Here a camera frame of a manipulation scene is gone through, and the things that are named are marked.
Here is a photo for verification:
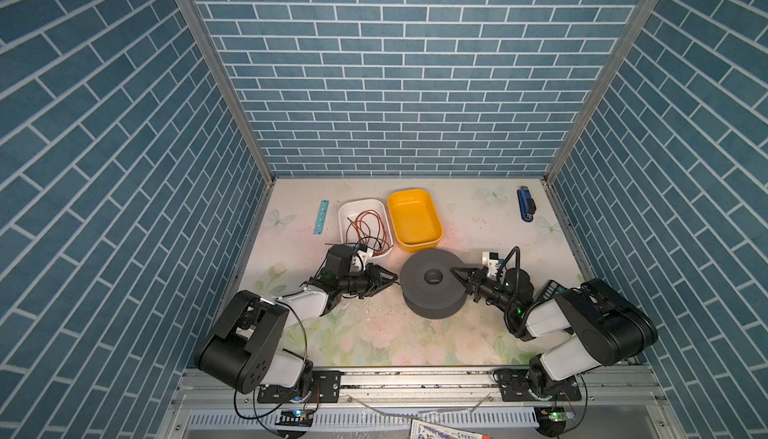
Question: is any grey cable spool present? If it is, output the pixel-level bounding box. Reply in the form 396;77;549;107
399;249;467;320

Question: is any green circuit board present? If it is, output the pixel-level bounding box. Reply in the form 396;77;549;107
534;407;575;438
275;409;315;429

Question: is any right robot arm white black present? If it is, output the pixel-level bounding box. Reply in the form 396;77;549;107
450;266;658;400

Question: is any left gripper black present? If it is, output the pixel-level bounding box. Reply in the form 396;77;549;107
337;263;398;299

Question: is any red cable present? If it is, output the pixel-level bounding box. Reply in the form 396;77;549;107
325;209;392;255

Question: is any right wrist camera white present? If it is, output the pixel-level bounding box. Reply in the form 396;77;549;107
481;251;503;278

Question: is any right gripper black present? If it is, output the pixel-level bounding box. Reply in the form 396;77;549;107
452;266;517;316

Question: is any yellow plastic tray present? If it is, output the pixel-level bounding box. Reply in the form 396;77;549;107
387;188;444;253

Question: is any printed paper sheet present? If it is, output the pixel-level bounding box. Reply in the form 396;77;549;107
409;419;491;439

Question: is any right green circuit board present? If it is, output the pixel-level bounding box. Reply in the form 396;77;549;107
534;407;575;438

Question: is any white plastic tray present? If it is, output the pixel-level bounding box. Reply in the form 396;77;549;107
338;198;394;258

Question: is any blue stapler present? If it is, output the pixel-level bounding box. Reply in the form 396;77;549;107
517;186;537;222

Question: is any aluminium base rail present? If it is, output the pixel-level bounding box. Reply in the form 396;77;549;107
158;365;684;438

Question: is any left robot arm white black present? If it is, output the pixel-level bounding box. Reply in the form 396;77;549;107
195;244;398;401

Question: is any black remote control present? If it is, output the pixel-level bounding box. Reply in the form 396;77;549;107
535;280;567;303

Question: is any left green circuit board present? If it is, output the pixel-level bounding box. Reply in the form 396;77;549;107
275;409;315;429

